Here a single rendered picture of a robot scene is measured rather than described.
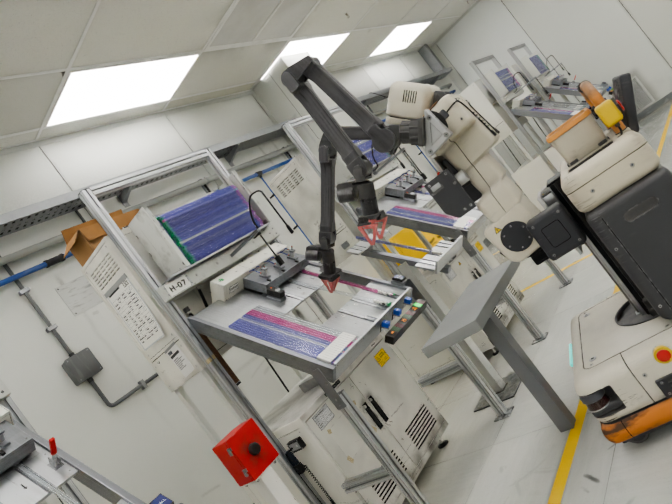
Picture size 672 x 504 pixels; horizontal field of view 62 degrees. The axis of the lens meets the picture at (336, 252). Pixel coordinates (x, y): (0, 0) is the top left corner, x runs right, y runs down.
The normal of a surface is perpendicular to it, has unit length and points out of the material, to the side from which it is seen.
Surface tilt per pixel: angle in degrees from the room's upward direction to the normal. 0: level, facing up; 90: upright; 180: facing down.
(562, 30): 90
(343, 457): 90
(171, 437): 90
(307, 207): 90
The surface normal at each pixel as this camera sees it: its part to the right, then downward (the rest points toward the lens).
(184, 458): 0.61, -0.48
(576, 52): -0.51, 0.37
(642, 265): -0.36, 0.25
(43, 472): 0.03, -0.89
